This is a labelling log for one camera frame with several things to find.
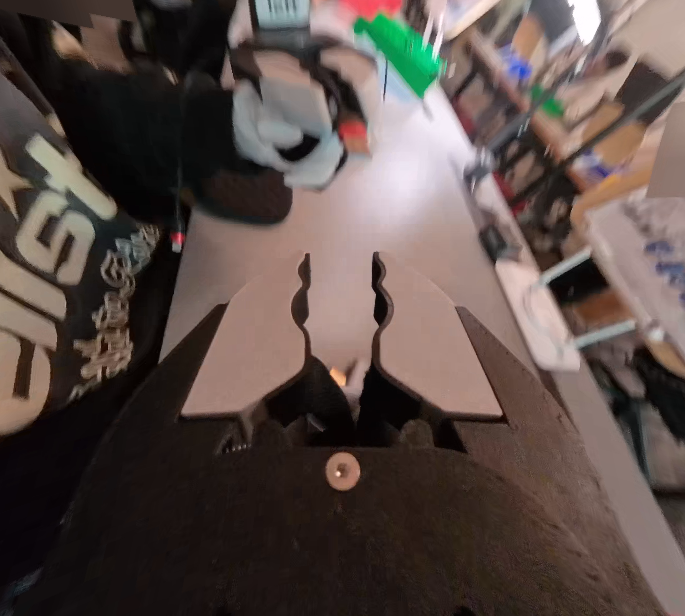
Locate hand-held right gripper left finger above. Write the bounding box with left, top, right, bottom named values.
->
left=181, top=252, right=312, bottom=419

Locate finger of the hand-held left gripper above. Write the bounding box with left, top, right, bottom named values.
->
left=258, top=55, right=325, bottom=125
left=325, top=51, right=380, bottom=120

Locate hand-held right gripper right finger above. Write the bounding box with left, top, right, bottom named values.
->
left=372, top=252, right=505, bottom=422

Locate black red-tipped usb cable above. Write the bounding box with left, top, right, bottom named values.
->
left=170, top=72, right=374, bottom=254

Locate person's left forearm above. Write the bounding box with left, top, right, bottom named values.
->
left=54, top=59, right=239, bottom=215

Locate green plastic bin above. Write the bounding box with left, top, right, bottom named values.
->
left=353, top=12, right=449, bottom=99

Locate black bumpy round mat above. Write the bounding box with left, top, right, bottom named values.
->
left=195, top=169, right=294, bottom=225

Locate dark grey small box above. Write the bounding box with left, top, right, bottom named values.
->
left=478, top=224, right=522, bottom=259

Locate person's black printed shirt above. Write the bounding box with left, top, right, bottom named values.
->
left=0, top=32, right=185, bottom=437

